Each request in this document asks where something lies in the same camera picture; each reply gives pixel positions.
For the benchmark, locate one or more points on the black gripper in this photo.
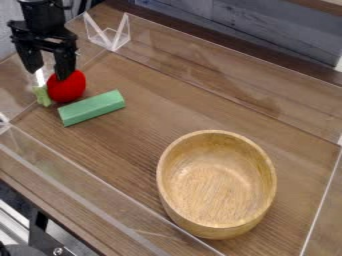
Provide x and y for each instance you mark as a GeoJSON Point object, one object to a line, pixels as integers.
{"type": "Point", "coordinates": [43, 23]}

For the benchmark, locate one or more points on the green foam block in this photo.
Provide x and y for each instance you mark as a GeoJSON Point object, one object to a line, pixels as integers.
{"type": "Point", "coordinates": [91, 107]}

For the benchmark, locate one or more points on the wooden bowl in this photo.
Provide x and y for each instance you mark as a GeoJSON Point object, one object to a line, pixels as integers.
{"type": "Point", "coordinates": [216, 183]}

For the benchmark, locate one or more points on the black metal table leg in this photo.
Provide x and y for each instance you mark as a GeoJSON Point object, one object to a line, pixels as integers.
{"type": "Point", "coordinates": [41, 239]}

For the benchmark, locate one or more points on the clear acrylic corner bracket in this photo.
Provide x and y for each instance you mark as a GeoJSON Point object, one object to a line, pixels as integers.
{"type": "Point", "coordinates": [108, 38]}

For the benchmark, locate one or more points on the clear acrylic front wall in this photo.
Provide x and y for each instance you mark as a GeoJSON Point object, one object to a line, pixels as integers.
{"type": "Point", "coordinates": [105, 218]}

